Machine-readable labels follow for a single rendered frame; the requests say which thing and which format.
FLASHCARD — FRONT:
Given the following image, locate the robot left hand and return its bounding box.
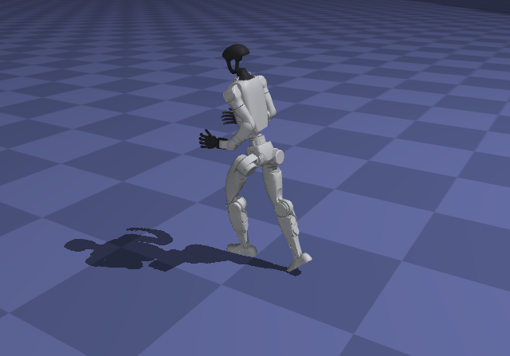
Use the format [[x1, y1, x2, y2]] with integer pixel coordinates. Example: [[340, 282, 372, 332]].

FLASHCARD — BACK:
[[199, 129, 228, 150]]

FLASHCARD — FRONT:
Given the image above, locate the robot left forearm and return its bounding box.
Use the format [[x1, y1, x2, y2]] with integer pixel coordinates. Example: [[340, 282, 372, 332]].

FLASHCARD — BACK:
[[219, 123, 252, 151]]

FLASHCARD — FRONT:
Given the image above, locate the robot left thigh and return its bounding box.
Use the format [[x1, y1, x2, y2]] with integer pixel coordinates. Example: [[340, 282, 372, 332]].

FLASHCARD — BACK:
[[226, 153, 259, 212]]

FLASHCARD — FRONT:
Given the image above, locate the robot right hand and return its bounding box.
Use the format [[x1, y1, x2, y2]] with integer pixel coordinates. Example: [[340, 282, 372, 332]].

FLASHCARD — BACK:
[[222, 108, 237, 124]]

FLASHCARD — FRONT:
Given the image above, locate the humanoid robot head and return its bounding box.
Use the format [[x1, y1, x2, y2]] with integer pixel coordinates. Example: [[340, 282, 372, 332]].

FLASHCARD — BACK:
[[222, 44, 255, 80]]

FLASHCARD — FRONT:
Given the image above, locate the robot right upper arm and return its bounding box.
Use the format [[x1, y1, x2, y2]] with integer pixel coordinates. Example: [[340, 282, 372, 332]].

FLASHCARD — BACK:
[[258, 75, 277, 120]]

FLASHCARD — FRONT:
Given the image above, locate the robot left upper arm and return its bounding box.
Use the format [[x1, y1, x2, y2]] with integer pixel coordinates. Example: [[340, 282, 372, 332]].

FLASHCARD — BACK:
[[223, 84, 255, 133]]

